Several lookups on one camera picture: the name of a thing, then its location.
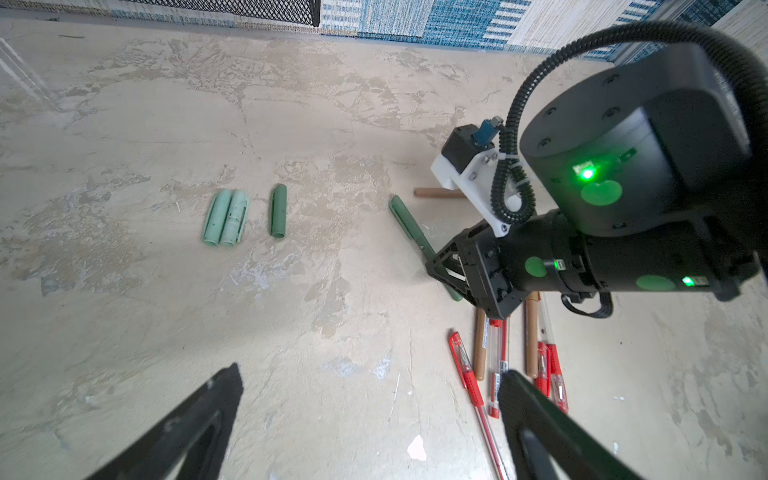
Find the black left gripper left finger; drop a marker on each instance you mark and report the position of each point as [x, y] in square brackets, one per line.
[191, 441]

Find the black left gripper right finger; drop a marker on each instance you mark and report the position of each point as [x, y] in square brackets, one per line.
[542, 438]

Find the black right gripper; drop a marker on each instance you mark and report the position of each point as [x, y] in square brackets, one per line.
[476, 265]

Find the brown pen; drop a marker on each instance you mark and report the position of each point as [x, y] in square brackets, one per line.
[480, 345]
[531, 305]

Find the dark green pen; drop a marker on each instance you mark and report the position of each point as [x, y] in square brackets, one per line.
[412, 229]

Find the dark green pen cap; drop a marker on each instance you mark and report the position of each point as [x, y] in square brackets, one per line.
[278, 214]

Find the light green pen cap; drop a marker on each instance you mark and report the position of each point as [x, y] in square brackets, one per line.
[235, 218]
[216, 217]

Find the brown pen horizontal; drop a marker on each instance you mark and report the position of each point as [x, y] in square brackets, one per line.
[437, 193]

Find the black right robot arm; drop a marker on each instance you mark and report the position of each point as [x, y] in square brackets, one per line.
[637, 179]

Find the red gel pen short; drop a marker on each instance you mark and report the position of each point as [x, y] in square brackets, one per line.
[542, 380]

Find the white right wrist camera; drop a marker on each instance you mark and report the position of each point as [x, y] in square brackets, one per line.
[467, 164]

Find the black wire mesh shelf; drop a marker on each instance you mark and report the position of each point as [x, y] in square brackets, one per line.
[302, 12]

